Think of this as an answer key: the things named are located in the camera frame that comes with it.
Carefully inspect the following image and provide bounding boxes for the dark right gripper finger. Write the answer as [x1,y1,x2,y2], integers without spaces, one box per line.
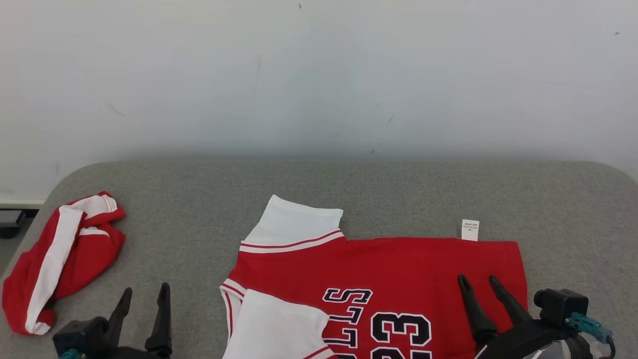
[457,274,498,345]
[488,275,534,328]

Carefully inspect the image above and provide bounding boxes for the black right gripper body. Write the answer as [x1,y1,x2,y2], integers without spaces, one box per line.
[474,320,582,359]

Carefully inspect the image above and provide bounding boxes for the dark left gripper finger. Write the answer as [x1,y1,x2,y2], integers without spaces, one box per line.
[145,282,173,356]
[107,288,134,345]

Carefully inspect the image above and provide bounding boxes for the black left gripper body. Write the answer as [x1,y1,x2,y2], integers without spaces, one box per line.
[97,343,173,359]

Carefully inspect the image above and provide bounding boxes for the red shorts with white stripe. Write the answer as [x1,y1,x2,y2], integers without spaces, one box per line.
[1,191,127,336]

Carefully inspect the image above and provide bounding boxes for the red white basketball jersey shirt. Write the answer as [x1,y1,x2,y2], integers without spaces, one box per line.
[219,194,529,359]

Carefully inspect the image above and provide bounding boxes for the grey fabric sofa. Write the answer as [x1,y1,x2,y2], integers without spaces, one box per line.
[0,160,638,359]

